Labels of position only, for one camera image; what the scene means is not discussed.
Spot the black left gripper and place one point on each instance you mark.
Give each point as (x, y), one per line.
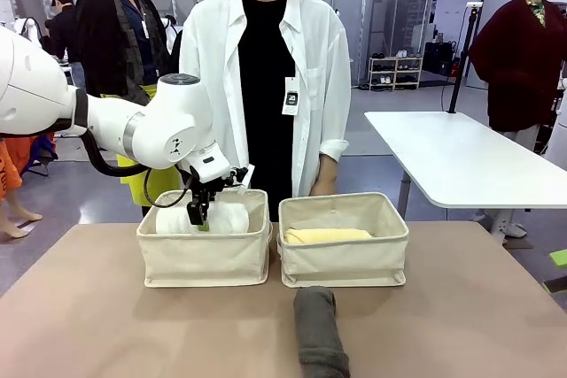
(204, 194)

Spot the white towel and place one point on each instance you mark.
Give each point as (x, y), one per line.
(230, 218)

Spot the yellow towel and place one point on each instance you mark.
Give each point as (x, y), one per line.
(328, 235)

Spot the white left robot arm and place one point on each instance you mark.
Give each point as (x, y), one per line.
(168, 121)

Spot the person's left forearm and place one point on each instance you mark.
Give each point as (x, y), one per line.
(328, 167)

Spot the person's left hand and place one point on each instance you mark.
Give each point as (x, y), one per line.
(323, 187)

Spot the beige fabric basket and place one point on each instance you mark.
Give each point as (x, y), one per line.
(345, 263)
(204, 258)

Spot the white table leg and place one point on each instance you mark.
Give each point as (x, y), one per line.
(502, 221)

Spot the white side table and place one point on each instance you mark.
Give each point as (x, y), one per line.
(465, 156)

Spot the white hanging name tag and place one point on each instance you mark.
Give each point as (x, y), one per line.
(290, 97)

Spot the grey rolled towel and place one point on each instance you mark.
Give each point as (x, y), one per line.
(316, 329)

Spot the grey table leg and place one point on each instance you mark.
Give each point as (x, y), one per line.
(404, 194)

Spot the orange cloth on chair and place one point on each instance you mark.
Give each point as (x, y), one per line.
(26, 150)

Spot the person in white shirt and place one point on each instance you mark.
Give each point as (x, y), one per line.
(310, 64)

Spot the mannequin in orange shorts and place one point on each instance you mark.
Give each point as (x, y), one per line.
(9, 174)

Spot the mannequin in maroon cardigan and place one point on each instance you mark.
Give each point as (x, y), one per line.
(518, 64)

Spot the black tripod stand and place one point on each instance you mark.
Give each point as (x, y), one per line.
(463, 64)

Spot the man in black cap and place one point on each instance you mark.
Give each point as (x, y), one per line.
(64, 28)

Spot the wooden shoe rack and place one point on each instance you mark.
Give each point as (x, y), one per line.
(394, 70)

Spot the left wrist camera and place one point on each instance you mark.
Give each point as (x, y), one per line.
(237, 174)

